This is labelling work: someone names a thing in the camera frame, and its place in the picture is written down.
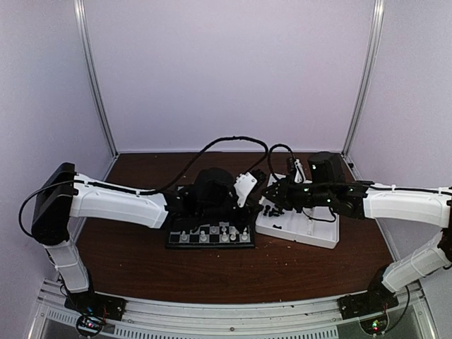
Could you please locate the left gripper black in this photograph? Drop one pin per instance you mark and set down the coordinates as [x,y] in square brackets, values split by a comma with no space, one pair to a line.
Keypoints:
[248,215]

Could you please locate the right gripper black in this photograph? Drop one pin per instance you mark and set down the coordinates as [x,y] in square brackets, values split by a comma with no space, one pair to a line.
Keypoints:
[283,195]

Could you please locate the black white chessboard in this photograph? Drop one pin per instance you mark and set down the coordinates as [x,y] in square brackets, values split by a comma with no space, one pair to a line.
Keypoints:
[245,218]

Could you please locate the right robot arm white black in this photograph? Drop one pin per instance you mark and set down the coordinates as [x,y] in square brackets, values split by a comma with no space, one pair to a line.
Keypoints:
[396,205]

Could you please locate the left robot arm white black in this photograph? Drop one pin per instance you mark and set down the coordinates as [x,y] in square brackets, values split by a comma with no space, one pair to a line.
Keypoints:
[68,194]

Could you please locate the black chess pieces lower cluster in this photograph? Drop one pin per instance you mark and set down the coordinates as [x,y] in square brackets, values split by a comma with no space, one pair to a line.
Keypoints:
[273,211]

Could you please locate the white chess pieces pile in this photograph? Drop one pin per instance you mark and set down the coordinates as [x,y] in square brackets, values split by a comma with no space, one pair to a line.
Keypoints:
[310,226]

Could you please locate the right controller board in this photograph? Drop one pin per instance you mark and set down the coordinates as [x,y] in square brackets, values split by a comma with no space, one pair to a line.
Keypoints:
[374,326]

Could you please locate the controller board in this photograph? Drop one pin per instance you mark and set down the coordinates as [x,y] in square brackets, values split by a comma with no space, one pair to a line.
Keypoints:
[88,326]
[374,326]

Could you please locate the left controller board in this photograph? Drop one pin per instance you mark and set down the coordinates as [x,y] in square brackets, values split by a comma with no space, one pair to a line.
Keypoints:
[88,326]

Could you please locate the white plastic tray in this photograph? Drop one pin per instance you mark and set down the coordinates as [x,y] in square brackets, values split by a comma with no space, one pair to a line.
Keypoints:
[294,226]

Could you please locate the aluminium front rail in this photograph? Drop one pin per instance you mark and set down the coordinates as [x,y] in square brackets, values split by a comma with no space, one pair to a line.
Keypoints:
[310,318]

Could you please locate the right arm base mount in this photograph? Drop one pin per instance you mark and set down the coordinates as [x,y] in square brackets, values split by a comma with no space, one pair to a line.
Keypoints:
[375,299]

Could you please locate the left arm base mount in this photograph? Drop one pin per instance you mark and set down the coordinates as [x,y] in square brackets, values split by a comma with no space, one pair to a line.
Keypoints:
[91,303]

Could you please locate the right aluminium frame post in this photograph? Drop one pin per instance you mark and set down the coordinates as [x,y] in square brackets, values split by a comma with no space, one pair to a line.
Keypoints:
[369,64]

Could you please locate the aluminium frame post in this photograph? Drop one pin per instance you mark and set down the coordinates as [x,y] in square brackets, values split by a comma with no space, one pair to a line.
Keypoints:
[369,64]
[82,23]

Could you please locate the left aluminium frame post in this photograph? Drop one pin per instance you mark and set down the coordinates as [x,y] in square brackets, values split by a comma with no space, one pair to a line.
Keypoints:
[82,23]

